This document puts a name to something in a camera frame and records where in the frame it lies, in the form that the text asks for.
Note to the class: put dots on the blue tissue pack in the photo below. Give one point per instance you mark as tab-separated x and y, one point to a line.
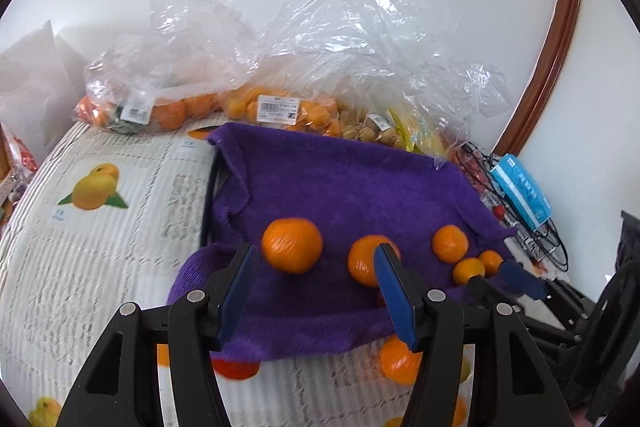
522	191

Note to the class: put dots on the purple towel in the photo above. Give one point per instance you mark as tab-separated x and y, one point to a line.
349	190

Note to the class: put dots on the brown wooden door frame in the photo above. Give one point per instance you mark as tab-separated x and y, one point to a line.
547	71

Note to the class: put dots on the bag of red fruits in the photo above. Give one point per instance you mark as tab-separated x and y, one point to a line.
471	163

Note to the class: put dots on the white plastic bag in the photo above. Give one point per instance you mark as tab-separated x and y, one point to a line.
37	96

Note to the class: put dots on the yellow packaged fruit bag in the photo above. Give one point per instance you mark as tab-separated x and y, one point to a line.
417	135

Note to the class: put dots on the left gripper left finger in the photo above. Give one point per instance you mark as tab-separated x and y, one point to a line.
118	384

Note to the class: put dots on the white lace fruit tablecloth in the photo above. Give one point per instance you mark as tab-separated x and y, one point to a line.
110	219

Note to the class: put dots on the small red fruit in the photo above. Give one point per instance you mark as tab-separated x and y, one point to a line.
499	212

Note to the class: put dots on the clear bag of oranges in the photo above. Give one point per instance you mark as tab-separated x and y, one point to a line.
195	53

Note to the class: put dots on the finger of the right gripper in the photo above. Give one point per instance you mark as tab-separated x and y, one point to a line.
522	281
487	296

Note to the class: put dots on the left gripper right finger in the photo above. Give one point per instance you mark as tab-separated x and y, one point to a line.
513	385

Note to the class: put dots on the clear bag of kumquats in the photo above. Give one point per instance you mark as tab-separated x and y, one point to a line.
318	56

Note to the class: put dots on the small orange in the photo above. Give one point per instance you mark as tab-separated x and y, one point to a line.
491	261

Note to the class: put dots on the black tray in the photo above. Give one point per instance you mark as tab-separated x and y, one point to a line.
218	174

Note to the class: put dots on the longan fruit bag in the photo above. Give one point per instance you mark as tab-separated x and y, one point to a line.
358	124

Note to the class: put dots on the large orange with stem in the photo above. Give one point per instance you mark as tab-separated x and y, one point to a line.
292	245

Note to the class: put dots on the large front orange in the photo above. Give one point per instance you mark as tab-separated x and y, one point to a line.
360	259

